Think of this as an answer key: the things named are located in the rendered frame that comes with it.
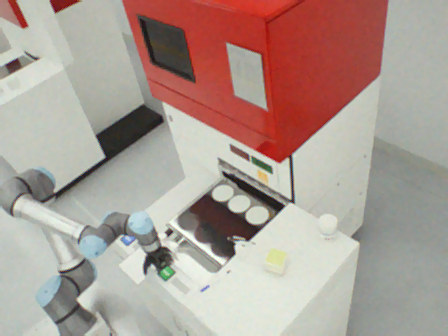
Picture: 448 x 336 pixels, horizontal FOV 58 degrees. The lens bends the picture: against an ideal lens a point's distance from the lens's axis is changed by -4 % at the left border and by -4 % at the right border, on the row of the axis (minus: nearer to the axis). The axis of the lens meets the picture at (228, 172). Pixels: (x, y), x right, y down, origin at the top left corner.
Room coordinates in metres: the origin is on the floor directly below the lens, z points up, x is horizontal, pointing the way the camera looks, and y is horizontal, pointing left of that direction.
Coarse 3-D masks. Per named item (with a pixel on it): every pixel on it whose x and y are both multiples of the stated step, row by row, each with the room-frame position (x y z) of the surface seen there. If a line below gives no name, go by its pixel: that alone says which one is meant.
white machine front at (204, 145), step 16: (176, 112) 1.71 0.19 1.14; (176, 128) 1.75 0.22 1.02; (192, 128) 1.63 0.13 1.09; (208, 128) 1.53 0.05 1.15; (176, 144) 1.79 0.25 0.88; (192, 144) 1.66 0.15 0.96; (208, 144) 1.55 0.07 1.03; (224, 144) 1.45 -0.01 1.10; (240, 144) 1.37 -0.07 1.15; (208, 160) 1.58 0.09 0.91; (224, 160) 1.47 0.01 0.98; (240, 160) 1.38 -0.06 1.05; (272, 160) 1.22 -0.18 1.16; (288, 160) 1.16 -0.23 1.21; (256, 176) 1.31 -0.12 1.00; (272, 176) 1.23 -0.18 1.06; (288, 176) 1.16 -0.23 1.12; (256, 192) 1.33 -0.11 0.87; (288, 192) 1.16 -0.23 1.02
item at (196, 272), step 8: (168, 240) 1.15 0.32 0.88; (176, 256) 1.05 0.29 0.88; (184, 256) 1.05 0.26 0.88; (176, 264) 1.01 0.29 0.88; (184, 264) 1.01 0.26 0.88; (192, 264) 1.00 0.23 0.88; (184, 272) 0.97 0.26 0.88; (192, 272) 0.96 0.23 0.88; (200, 272) 0.95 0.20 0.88; (208, 272) 0.95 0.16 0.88; (192, 280) 0.92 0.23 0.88; (200, 280) 0.91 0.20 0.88
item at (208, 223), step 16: (208, 192) 1.37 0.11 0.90; (240, 192) 1.33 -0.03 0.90; (192, 208) 1.29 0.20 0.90; (208, 208) 1.27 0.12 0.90; (224, 208) 1.25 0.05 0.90; (176, 224) 1.21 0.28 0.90; (192, 224) 1.19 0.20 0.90; (208, 224) 1.18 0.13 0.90; (224, 224) 1.16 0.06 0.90; (240, 224) 1.14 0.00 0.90; (256, 224) 1.12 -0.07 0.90; (192, 240) 1.11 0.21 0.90; (208, 240) 1.09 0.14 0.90; (224, 240) 1.07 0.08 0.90; (224, 256) 0.99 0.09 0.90
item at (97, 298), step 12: (96, 288) 1.01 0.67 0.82; (84, 300) 0.96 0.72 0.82; (96, 300) 0.95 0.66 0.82; (108, 300) 0.94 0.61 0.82; (120, 300) 0.93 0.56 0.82; (108, 312) 0.88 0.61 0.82; (120, 312) 0.87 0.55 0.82; (132, 312) 0.87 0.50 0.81; (36, 324) 0.89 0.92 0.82; (48, 324) 0.88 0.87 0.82; (108, 324) 0.83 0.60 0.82; (120, 324) 0.82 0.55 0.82; (132, 324) 0.81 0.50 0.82
